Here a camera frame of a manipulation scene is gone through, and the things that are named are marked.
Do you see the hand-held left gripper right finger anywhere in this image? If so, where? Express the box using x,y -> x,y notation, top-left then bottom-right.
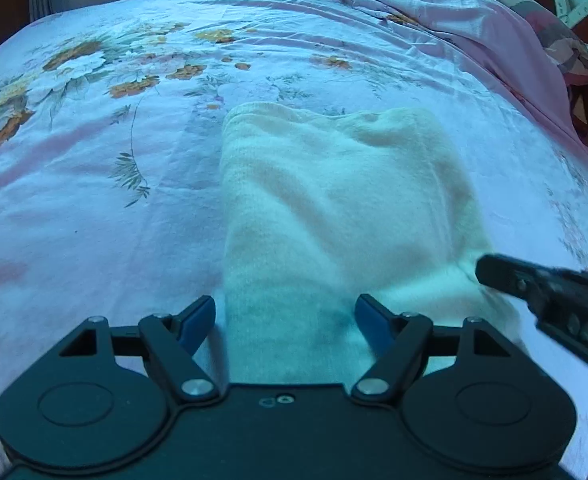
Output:
351,294 -> 513,406

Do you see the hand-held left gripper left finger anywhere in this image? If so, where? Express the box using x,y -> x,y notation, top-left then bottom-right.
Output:
59,295 -> 217,404

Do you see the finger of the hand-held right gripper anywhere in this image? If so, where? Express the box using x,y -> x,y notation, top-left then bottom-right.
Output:
475,254 -> 588,382

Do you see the white towel cloth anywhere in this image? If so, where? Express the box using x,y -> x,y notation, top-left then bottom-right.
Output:
219,101 -> 523,387

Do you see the floral bedsheet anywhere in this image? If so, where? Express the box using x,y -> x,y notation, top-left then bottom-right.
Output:
0,0 -> 588,480

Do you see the patterned pillow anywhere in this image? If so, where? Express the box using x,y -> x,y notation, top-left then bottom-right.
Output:
379,0 -> 588,87

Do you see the pink blanket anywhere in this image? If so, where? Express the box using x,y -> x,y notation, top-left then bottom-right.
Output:
324,0 -> 588,187

